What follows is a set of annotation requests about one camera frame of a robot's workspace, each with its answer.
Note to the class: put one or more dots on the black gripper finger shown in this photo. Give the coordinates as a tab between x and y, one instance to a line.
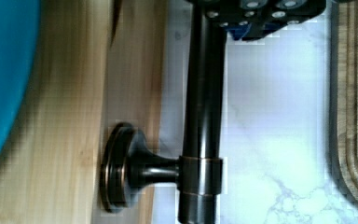
250	20

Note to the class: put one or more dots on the wooden drawer with black handle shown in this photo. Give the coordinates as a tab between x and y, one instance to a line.
95	91

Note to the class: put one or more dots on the wooden cutting board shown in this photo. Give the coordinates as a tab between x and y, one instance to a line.
344	91

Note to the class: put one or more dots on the blue plate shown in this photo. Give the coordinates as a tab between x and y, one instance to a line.
19	28

